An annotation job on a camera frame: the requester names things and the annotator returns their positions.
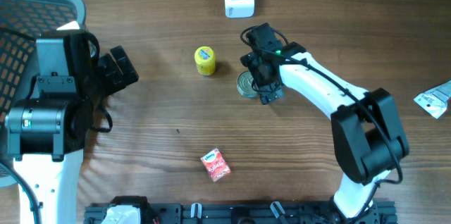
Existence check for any yellow lidded jar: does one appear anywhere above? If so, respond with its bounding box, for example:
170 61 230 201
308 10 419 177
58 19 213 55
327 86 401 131
194 46 216 76

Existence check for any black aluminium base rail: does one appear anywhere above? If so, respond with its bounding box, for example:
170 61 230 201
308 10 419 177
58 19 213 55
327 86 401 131
83 195 398 224

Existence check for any red tissue pack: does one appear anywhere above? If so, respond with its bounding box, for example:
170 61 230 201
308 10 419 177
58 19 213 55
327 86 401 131
200 148 231 182

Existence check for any silver tin can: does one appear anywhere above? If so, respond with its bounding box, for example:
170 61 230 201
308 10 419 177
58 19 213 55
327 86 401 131
237 70 257 98

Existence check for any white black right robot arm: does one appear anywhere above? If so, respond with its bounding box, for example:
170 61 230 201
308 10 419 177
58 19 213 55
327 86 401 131
240 23 409 223

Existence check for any grey plastic shopping basket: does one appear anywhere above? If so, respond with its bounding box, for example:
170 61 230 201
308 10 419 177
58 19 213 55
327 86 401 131
0 0 87 188

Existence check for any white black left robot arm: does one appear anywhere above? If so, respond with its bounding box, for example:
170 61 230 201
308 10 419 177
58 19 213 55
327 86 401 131
6 30 139 223

